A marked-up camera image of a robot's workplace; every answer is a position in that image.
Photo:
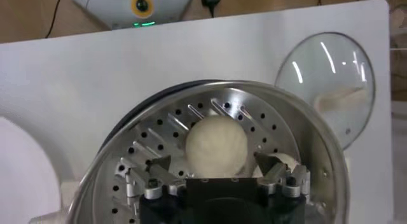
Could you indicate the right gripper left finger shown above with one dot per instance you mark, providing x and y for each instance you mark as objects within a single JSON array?
[{"x": 165, "y": 177}]

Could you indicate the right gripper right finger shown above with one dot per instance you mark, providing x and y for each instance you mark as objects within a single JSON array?
[{"x": 275, "y": 174}]

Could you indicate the white steamed baozi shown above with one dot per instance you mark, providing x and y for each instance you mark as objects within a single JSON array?
[
  {"x": 287, "y": 160},
  {"x": 216, "y": 145}
]

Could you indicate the round glass lid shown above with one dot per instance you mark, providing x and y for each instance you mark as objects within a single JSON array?
[{"x": 324, "y": 85}]

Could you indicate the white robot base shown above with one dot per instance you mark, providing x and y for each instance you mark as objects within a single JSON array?
[{"x": 108, "y": 5}]

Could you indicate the stainless steel steamer basket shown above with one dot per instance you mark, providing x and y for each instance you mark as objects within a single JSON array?
[{"x": 305, "y": 126}]

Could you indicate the round white plate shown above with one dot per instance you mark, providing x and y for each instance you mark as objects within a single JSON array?
[{"x": 25, "y": 174}]

